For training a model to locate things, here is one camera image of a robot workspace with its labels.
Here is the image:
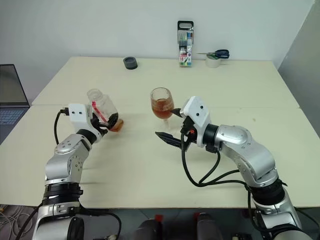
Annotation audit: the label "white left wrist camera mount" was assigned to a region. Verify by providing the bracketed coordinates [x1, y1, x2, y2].
[67, 102, 95, 131]

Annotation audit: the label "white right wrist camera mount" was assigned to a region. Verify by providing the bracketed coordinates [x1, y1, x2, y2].
[179, 96, 212, 148]

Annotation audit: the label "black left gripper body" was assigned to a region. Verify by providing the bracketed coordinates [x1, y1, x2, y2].
[90, 113, 109, 137]

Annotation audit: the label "dark rounded shape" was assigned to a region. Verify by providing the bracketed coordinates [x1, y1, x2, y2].
[131, 218, 163, 240]
[196, 212, 221, 240]

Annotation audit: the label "white floor cables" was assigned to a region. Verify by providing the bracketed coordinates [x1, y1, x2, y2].
[0, 204, 31, 240]

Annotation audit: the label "clear plastic bottle red label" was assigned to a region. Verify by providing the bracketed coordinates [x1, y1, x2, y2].
[86, 88, 125, 133]

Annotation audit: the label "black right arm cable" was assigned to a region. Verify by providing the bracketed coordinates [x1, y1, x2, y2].
[180, 127, 270, 240]

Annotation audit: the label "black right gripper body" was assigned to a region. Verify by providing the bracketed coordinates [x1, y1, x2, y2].
[179, 117, 199, 152]

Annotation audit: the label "grey laptop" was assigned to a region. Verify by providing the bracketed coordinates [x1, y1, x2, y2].
[0, 64, 30, 146]

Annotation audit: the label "white tape roll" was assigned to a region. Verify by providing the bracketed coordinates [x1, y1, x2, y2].
[205, 53, 221, 69]

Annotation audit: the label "marker pen pack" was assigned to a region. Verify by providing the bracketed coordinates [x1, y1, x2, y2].
[177, 20, 195, 68]

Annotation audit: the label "blue handled scissors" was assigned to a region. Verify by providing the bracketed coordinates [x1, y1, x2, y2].
[196, 49, 230, 60]

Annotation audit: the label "clear wine glass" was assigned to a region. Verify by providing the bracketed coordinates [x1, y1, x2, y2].
[149, 87, 175, 130]

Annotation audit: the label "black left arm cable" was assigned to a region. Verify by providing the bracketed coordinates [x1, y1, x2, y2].
[15, 106, 123, 240]

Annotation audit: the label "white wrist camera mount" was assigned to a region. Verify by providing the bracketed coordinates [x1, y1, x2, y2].
[67, 102, 95, 131]
[179, 96, 212, 148]

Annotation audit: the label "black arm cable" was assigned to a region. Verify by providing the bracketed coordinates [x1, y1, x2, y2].
[180, 127, 270, 240]
[15, 106, 123, 240]

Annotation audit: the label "grey partition panel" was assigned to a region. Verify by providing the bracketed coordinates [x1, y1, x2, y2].
[277, 0, 320, 141]

